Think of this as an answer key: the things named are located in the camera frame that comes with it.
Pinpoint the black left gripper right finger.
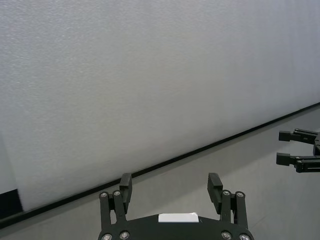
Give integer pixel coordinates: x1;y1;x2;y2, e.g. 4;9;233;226
207;172;248;227

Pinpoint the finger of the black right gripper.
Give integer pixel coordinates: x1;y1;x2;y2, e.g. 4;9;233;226
278;128;319;146
275;152;320;174

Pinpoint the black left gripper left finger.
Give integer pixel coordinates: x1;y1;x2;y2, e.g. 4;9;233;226
99;172;133;226

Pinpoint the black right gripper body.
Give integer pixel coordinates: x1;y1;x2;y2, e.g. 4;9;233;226
311;132;320;156

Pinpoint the white wall whiteboard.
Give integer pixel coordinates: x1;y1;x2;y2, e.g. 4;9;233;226
0;0;320;213

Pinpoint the black whiteboard tray rail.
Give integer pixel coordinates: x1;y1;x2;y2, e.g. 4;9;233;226
0;101;320;230

